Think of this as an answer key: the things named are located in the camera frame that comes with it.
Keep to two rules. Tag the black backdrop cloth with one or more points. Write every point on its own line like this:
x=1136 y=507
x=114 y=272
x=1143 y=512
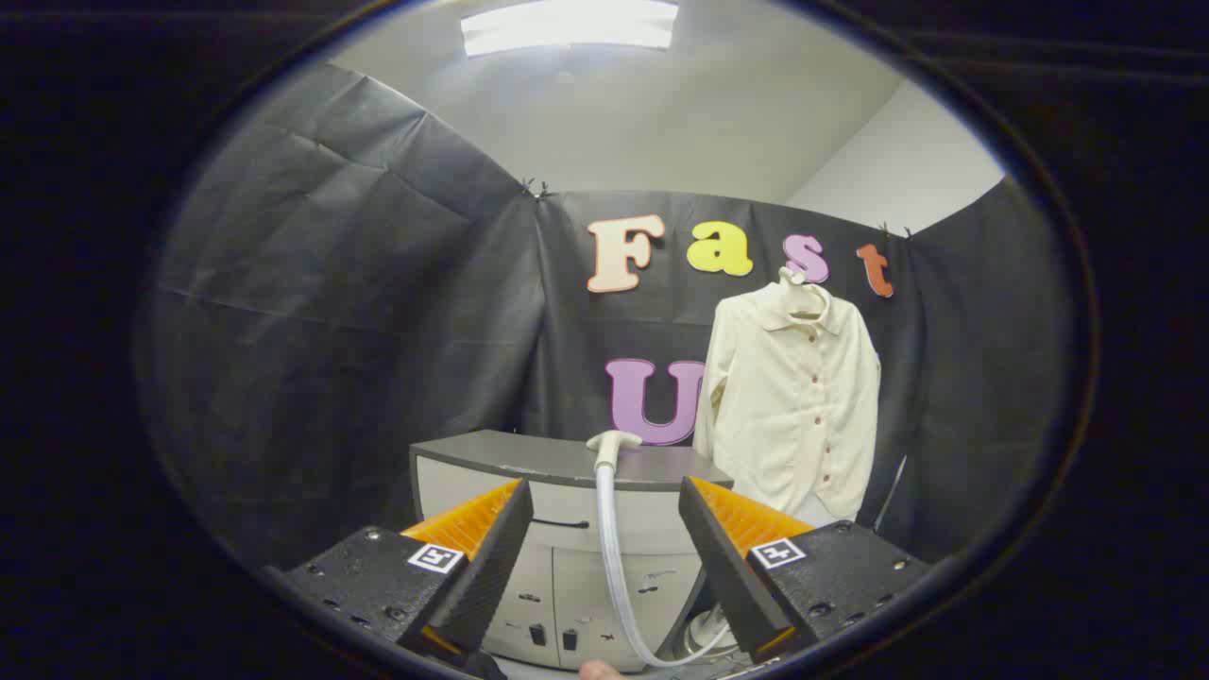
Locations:
x=331 y=331

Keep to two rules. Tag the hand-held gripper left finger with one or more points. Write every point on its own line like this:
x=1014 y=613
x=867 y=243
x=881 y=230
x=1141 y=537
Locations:
x=491 y=576

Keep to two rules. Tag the grey cabinet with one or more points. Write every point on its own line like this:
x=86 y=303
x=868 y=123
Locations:
x=491 y=453

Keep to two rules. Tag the white clothes hanger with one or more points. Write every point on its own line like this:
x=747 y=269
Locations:
x=791 y=279

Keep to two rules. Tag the thin white pole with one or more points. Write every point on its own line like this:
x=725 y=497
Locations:
x=893 y=486

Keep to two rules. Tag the white thin garment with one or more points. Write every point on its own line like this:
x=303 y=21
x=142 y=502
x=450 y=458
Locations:
x=822 y=513

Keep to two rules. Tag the ceiling light panel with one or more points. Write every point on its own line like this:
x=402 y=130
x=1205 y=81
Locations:
x=567 y=26

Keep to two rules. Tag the cream button shirt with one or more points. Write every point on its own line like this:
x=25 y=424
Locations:
x=793 y=416

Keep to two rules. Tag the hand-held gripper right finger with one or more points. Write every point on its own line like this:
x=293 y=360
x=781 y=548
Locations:
x=723 y=567

